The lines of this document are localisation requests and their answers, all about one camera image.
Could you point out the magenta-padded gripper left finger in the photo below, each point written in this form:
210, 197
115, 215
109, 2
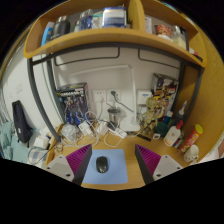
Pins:
80, 160

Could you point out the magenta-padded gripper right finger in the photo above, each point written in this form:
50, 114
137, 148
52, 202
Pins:
148, 160

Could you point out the black computer mouse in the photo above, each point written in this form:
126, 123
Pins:
102, 164

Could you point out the light blue mouse pad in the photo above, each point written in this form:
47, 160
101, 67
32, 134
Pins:
116, 166

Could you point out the black flat strip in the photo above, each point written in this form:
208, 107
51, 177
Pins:
144, 136

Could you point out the small white cube clock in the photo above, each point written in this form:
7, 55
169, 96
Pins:
156, 136

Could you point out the clear round container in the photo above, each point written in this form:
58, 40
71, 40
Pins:
68, 132

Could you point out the white charger block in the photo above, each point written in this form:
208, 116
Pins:
84, 127

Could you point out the dark green round tin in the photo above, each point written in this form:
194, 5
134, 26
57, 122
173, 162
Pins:
161, 129

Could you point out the white lotion bottle red cap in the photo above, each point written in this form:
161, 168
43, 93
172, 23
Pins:
172, 136

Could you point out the small blue labelled bottle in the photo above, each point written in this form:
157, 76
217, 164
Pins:
179, 143

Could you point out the white power adapter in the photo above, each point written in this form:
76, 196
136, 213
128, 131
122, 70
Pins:
102, 128

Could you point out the white power strip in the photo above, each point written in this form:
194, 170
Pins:
118, 133

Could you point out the white printed mug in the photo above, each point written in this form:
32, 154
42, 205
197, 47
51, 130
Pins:
191, 154

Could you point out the blue bottle white cap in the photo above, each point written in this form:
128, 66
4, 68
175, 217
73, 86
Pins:
167, 117

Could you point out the red snack can yellow lid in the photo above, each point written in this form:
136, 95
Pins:
191, 138

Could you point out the steel tumbler cup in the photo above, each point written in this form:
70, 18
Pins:
114, 117

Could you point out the dark bottle white nozzle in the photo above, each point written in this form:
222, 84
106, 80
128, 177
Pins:
181, 115

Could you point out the blue robot model kit box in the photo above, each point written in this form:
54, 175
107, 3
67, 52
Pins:
72, 103

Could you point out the teal bed cloth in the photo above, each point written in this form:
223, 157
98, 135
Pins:
11, 143

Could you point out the black bag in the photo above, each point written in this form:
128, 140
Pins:
20, 121

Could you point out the colourful printed box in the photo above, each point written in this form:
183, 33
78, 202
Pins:
166, 88

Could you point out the wooden shelf unit with items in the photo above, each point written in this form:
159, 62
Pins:
110, 35

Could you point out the white blue wall device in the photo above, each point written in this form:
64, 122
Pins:
144, 97

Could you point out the white wall socket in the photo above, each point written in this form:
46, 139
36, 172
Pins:
99, 96
117, 91

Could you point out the dark grey metal frame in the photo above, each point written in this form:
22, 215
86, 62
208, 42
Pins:
34, 83

